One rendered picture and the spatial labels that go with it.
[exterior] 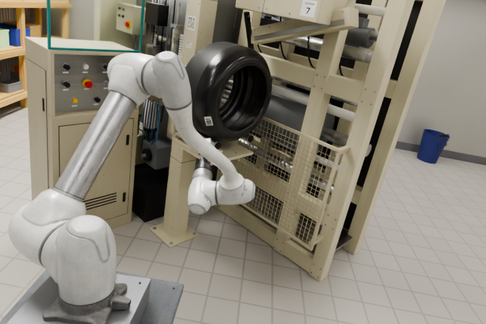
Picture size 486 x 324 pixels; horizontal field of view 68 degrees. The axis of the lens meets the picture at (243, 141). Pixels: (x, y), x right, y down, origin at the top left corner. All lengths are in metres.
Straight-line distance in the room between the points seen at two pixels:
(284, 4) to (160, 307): 1.59
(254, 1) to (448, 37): 4.10
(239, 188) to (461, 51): 4.96
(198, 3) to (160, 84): 1.04
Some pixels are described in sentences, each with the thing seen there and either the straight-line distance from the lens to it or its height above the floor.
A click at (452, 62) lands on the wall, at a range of 6.05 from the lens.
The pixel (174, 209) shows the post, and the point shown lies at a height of 0.25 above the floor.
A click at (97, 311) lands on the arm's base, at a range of 1.21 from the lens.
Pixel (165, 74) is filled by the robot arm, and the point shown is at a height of 1.41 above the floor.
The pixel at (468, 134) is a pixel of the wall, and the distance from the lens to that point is 6.46.
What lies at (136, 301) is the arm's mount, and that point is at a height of 0.75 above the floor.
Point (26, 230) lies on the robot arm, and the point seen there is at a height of 0.93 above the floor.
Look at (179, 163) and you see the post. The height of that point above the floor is 0.61.
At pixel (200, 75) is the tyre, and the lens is 1.91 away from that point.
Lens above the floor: 1.65
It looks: 20 degrees down
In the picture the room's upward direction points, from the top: 10 degrees clockwise
